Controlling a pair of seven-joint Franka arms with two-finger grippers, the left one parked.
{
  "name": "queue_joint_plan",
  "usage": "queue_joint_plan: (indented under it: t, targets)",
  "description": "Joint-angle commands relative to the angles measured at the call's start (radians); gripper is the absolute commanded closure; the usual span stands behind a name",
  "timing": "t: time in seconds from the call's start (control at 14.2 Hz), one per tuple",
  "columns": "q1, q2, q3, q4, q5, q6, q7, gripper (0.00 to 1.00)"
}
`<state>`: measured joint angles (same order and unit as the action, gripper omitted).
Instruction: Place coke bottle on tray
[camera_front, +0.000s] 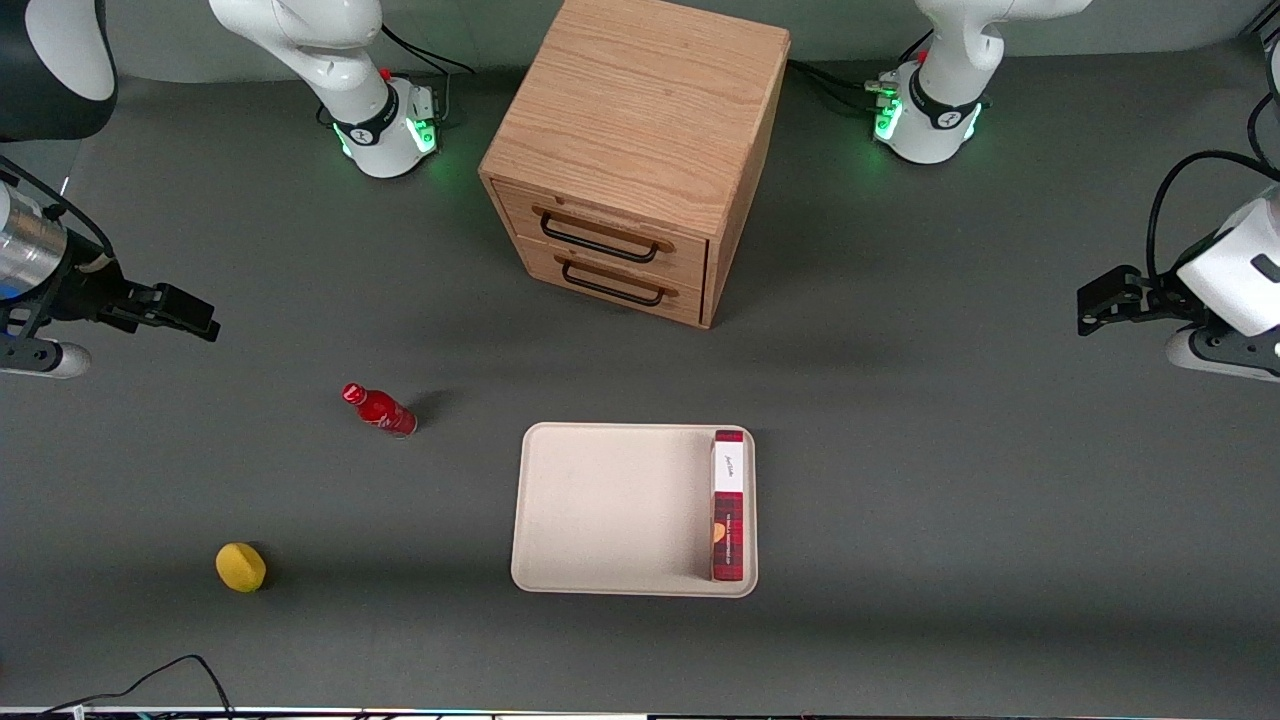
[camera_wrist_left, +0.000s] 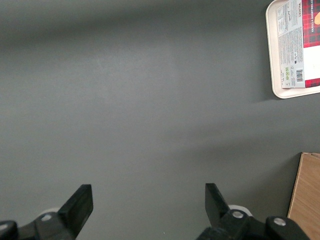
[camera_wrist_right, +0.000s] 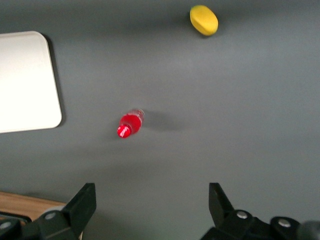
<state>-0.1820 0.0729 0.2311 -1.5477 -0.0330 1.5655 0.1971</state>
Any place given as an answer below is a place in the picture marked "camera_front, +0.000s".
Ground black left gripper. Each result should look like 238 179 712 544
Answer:
1077 264 1213 338

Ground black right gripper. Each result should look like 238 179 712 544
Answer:
30 255 222 343

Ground red coke bottle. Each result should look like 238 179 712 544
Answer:
342 382 419 439

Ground beige rectangular tray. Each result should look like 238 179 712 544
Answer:
510 421 759 599

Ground yellow lemon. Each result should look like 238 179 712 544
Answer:
215 542 268 594

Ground red tartan shortbread box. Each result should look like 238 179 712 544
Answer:
710 429 746 583

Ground wooden two-drawer cabinet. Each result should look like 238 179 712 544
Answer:
478 0 792 330

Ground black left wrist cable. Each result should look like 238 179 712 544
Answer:
1147 149 1280 286

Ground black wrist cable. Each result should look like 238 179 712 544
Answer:
0 155 119 263
1147 149 1280 286

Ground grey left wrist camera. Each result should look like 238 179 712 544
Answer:
1164 328 1280 384

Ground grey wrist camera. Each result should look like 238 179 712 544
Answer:
0 338 92 380
1164 328 1280 384

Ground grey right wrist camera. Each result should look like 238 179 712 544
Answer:
0 338 92 380

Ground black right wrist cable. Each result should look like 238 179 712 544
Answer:
0 155 119 263

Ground black cable at table edge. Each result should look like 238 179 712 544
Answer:
38 654 237 717

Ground black left arm base cables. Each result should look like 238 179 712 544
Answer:
787 32 933 117

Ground black arm base cables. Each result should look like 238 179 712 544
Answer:
787 32 933 117
378 22 477 129

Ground black right arm base cables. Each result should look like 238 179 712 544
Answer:
378 22 477 129

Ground wooden drawer with black handle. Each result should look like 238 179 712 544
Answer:
519 238 707 328
494 181 710 292

